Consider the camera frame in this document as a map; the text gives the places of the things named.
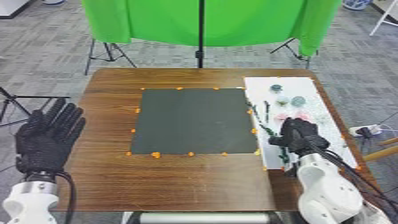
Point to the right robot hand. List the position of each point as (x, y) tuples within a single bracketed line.
[(299, 135)]

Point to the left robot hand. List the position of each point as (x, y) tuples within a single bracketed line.
[(46, 140)]

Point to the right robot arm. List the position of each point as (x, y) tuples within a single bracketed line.
[(325, 190)]

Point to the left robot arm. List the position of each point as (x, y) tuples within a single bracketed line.
[(28, 203)]

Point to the white power strip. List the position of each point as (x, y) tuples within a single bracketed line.
[(362, 130)]

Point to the black tripod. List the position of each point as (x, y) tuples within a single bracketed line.
[(11, 101)]

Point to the wooden chair leg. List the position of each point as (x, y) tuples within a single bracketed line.
[(382, 153)]

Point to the dark mat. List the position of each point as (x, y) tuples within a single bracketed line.
[(195, 121)]

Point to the black tripod legs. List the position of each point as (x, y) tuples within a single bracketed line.
[(110, 50), (290, 45)]

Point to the pale grey bar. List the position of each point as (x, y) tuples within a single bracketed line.
[(201, 218)]

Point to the black stand pole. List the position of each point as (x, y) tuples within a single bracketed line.
[(201, 33)]

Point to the blue and white vase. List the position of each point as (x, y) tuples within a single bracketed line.
[(355, 4)]

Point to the white frame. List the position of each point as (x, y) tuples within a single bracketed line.
[(387, 18)]

